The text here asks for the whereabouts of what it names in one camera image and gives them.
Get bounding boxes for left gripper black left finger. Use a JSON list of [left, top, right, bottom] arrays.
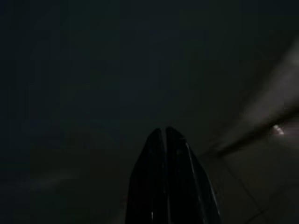
[[124, 127, 167, 224]]

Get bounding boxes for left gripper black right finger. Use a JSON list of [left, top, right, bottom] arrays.
[[164, 126, 223, 224]]

